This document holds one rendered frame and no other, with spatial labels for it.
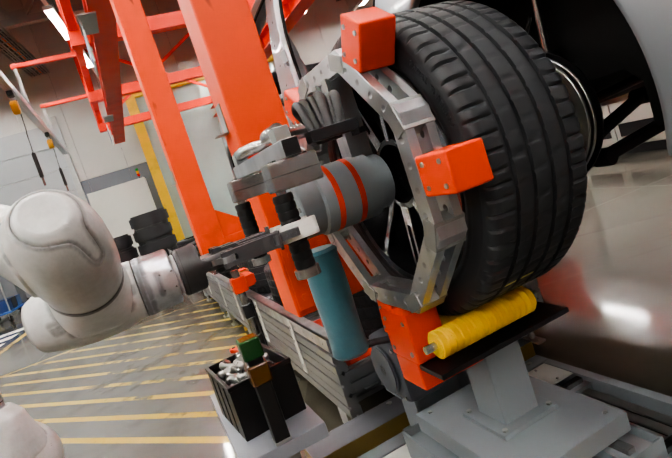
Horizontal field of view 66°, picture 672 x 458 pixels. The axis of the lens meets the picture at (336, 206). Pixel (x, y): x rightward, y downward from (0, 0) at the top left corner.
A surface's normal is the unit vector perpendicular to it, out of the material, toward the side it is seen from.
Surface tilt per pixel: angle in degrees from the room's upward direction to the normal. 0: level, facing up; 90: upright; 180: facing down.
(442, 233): 90
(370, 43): 125
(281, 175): 90
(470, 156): 90
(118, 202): 90
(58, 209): 62
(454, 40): 52
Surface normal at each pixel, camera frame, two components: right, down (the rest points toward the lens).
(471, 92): 0.25, -0.34
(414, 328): 0.36, -0.04
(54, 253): 0.46, 0.43
